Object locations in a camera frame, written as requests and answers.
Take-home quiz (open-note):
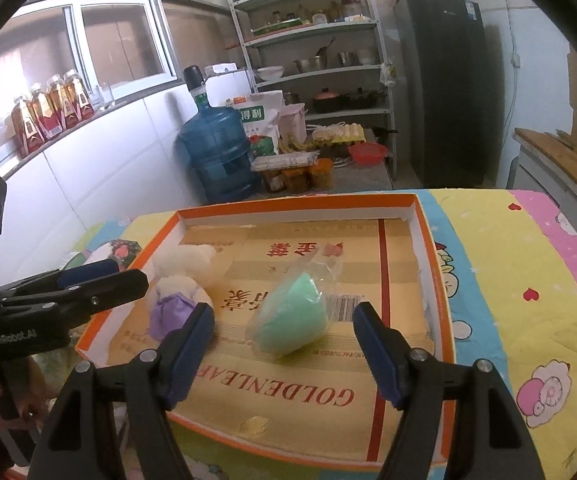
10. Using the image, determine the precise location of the printed cartoon blanket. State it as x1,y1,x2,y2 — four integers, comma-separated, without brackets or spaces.
63,189,577,480

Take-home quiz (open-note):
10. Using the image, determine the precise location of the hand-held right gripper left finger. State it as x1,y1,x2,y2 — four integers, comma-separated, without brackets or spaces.
28,302,215,480

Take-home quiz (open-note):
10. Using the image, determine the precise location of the green metal shelf rack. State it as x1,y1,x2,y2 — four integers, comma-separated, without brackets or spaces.
221,0,399,181

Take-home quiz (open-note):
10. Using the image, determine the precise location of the wooden countertop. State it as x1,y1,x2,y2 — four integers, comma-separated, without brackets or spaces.
513,127,577,256

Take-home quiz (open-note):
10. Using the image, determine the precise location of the pink and white bag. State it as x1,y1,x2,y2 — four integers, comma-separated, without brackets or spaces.
278,103,307,146

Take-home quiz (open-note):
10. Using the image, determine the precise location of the tray of eggs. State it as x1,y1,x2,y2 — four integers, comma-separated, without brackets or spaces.
311,122,367,149

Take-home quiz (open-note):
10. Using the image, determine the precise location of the black pot with pink lid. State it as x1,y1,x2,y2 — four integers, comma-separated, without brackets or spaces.
313,87,342,114

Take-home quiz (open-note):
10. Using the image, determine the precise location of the sliding glass window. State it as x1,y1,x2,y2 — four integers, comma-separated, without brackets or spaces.
11,0,178,92

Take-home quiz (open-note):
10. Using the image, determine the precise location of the teddy bear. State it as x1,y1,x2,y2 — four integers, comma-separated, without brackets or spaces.
148,244,216,342

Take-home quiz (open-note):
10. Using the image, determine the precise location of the white carton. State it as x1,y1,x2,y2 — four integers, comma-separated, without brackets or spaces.
203,63,254,111

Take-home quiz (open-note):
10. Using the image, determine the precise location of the bunch of bananas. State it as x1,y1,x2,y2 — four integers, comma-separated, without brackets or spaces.
278,135,315,154

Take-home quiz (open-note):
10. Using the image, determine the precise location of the dark grey refrigerator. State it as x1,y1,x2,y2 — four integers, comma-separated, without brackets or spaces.
393,0,492,188

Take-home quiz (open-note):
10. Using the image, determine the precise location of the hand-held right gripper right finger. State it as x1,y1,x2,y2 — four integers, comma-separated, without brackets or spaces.
352,301,546,480

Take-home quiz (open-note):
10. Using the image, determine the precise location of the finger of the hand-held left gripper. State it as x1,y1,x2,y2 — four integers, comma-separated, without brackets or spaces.
0,269,150,322
0,259,122,297

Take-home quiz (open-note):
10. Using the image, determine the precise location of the white and green flour bag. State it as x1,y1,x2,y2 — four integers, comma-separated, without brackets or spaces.
233,91,285,159

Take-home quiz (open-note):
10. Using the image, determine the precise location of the red plastic basin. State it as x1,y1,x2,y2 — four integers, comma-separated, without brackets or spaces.
348,142,387,166

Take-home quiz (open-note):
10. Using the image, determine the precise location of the blue water jug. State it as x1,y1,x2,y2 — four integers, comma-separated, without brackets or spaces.
176,66,252,204

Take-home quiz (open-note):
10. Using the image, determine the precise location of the orange cardboard box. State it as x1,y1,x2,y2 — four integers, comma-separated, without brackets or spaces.
76,192,456,461

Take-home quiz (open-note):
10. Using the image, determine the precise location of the green sponge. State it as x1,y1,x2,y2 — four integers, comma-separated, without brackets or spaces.
246,252,344,359

